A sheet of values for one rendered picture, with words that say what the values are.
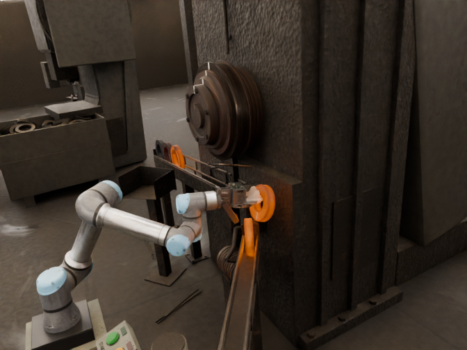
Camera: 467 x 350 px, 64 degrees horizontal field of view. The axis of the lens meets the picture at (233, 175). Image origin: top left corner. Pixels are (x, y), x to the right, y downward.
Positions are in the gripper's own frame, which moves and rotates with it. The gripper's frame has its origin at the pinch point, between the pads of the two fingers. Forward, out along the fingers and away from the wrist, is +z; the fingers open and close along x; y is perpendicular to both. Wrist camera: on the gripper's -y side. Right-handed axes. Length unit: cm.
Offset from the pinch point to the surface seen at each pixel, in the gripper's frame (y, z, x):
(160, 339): -32, -47, -31
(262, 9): 72, 6, 27
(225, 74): 46, -8, 31
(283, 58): 55, 10, 12
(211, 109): 31.2, -14.2, 29.4
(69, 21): 57, -86, 293
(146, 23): 33, 67, 1081
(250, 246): -10.5, -10.9, -16.9
